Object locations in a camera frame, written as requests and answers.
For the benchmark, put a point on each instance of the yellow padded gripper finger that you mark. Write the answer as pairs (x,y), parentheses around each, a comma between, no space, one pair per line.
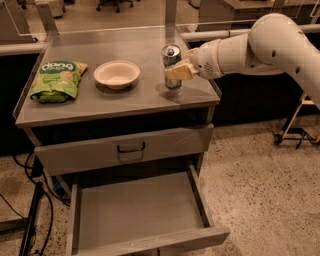
(191,55)
(185,71)

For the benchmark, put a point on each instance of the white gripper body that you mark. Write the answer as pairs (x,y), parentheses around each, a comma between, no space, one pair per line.
(207,63)

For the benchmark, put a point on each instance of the redbull can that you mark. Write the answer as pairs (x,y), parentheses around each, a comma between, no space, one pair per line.
(171,54)

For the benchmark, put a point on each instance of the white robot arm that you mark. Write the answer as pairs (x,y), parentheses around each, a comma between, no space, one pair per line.
(274,44)

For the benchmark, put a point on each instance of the open grey middle drawer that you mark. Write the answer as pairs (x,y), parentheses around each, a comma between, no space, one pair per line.
(152,211)

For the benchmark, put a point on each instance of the closed grey upper drawer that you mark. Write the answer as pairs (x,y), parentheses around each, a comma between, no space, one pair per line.
(93,154)

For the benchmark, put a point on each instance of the black office chair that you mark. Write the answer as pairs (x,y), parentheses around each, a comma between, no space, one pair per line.
(115,3)

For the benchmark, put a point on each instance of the grey metal cabinet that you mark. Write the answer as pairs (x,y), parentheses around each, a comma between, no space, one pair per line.
(123,112)

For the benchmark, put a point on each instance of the green chips bag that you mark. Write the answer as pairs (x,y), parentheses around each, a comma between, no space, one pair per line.
(57,81)

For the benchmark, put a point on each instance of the black stand leg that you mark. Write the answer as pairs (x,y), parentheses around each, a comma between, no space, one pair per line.
(25,245)

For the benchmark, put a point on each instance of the black drawer handle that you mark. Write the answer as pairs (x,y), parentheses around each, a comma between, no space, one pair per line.
(131,148)

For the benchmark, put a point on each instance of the white horizontal rail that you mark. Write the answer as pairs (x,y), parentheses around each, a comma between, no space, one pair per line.
(211,35)

